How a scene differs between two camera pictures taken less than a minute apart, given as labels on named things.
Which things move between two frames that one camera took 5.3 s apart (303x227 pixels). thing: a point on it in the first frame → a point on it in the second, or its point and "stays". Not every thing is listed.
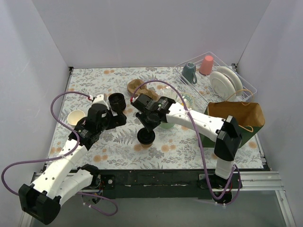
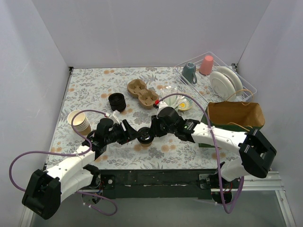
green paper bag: x=250 y=115 stays
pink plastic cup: x=206 y=67 stays
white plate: x=222 y=86 stays
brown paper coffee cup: x=147 y=145 stays
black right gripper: x=147 y=120 → x=155 y=127
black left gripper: x=114 y=117 → x=123 y=132
